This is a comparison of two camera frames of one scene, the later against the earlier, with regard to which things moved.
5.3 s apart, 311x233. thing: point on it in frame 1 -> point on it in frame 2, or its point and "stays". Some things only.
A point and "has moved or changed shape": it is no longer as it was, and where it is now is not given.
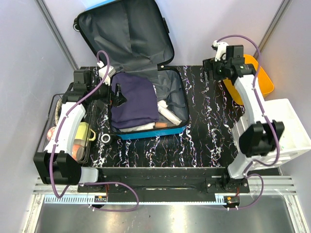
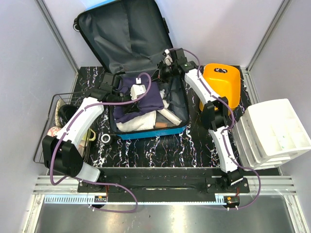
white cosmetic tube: (168, 114) stays
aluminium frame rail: (281, 186) stays
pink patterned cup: (49, 133) stays
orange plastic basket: (265, 81) -> (224, 79)
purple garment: (141, 105) has moved or changed shape
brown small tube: (161, 124) stays
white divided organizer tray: (294, 141) stays
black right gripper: (210, 64) -> (160, 74)
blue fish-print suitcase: (146, 99) stays
